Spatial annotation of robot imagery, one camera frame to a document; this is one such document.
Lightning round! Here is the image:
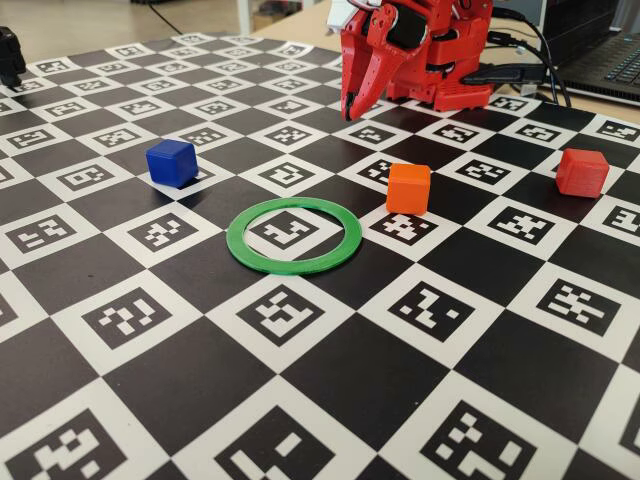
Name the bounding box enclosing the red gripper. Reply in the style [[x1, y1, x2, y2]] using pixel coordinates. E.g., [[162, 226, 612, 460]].
[[340, 0, 437, 122]]

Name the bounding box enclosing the orange cube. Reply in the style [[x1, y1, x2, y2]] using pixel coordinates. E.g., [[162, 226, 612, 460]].
[[385, 162, 432, 216]]

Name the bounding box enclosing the blue cube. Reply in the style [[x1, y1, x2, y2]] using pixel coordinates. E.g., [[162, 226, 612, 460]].
[[144, 138, 200, 190]]

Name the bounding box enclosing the red cube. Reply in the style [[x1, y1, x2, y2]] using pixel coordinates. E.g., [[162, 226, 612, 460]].
[[554, 147, 611, 200]]

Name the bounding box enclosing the brown cardboard box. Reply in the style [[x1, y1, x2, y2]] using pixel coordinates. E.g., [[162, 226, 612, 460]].
[[251, 0, 332, 34]]

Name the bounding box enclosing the thick black power plug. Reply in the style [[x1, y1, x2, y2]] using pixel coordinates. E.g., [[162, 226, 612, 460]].
[[462, 63, 545, 87]]

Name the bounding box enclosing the pale grey panel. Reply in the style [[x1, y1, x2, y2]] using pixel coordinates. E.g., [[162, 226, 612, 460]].
[[492, 0, 549, 30]]

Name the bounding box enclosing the black laptop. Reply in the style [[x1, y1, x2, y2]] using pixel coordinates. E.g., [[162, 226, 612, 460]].
[[542, 0, 640, 101]]

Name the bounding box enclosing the checkerboard marker mat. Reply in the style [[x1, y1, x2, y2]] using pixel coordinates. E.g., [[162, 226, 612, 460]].
[[0, 32, 640, 480]]

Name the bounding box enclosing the black cable with plug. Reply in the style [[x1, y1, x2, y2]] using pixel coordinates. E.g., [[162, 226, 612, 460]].
[[486, 31, 559, 104]]

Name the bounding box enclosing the thin black cable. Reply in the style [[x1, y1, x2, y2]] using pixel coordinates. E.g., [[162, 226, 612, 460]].
[[489, 7, 574, 107]]

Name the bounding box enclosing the green flat ring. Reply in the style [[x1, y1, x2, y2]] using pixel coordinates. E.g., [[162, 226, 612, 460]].
[[225, 197, 363, 277]]

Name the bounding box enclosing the black camera stand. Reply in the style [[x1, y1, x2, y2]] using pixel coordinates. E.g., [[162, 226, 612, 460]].
[[0, 25, 27, 92]]

